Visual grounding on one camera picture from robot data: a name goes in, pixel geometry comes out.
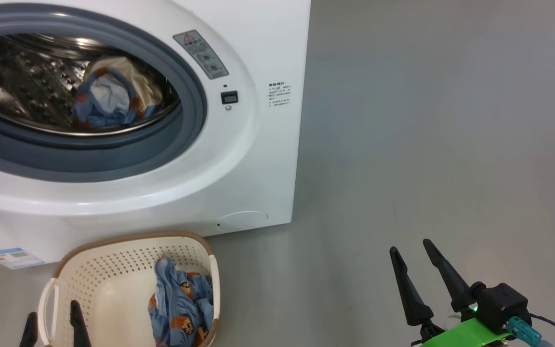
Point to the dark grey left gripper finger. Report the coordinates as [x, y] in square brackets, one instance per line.
[29, 332]
[79, 327]

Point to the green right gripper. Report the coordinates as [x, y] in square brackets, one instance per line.
[465, 335]

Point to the blue cartoon print garment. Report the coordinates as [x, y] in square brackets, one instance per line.
[181, 303]

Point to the blue cartoon garment cream lining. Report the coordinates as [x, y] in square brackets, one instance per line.
[113, 96]

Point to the cream perforated plastic laundry basket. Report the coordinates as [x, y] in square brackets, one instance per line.
[109, 279]

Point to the white front-load washing machine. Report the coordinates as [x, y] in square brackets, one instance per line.
[258, 159]

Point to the grey rubber door gasket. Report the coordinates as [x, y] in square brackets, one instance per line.
[181, 135]

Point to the black door latch socket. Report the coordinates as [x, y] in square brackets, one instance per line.
[229, 97]

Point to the blue energy label sticker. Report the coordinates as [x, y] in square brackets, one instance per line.
[12, 257]

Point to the round white filter cover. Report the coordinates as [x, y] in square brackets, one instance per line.
[243, 220]

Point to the perforated steel washer drum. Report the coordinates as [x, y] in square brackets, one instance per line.
[22, 82]

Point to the grey warning sticker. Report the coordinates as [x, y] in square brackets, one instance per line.
[200, 54]

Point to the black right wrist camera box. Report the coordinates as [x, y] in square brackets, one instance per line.
[499, 303]

